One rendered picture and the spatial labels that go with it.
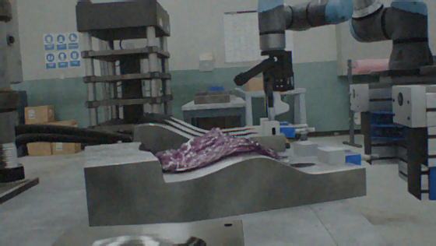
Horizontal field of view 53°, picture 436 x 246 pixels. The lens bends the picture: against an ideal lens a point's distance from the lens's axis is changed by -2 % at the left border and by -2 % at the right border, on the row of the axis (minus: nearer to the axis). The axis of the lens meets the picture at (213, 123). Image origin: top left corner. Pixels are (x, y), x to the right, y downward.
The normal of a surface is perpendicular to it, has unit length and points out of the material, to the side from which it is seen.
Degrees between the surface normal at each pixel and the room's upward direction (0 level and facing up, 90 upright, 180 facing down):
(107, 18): 90
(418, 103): 90
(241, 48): 90
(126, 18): 90
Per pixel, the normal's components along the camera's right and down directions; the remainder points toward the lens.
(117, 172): 0.27, 0.07
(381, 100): -0.09, 0.09
